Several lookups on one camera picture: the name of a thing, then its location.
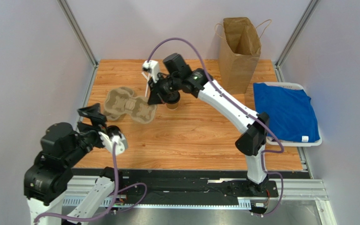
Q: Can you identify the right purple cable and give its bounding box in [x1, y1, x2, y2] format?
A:
[147, 37, 285, 217]

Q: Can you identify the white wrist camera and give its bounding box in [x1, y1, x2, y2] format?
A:
[98, 126, 128, 156]
[142, 60, 161, 83]

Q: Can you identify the aluminium rail frame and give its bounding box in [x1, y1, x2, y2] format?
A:
[36, 174, 337, 225]

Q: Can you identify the blue cloth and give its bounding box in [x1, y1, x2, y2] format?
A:
[253, 82, 319, 143]

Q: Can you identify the brown paper bag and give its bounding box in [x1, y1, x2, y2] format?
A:
[215, 17, 272, 94]

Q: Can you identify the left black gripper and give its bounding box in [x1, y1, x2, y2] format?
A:
[66, 102, 113, 165]

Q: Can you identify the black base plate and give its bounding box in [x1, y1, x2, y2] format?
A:
[119, 169, 279, 206]

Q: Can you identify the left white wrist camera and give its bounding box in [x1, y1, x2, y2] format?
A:
[98, 126, 128, 156]

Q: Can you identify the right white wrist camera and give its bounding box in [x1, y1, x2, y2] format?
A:
[142, 60, 161, 83]

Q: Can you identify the white plastic basket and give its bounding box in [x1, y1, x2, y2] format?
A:
[264, 82, 323, 147]

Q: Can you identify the kraft paper cup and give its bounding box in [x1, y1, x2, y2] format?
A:
[166, 102, 179, 110]

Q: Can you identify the cardboard cup carrier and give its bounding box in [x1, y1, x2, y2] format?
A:
[103, 87, 157, 124]

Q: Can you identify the black coffee cup lid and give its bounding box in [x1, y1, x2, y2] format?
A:
[165, 91, 180, 105]

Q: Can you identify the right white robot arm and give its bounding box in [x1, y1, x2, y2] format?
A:
[142, 53, 270, 190]

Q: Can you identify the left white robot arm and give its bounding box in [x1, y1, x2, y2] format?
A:
[24, 103, 128, 225]

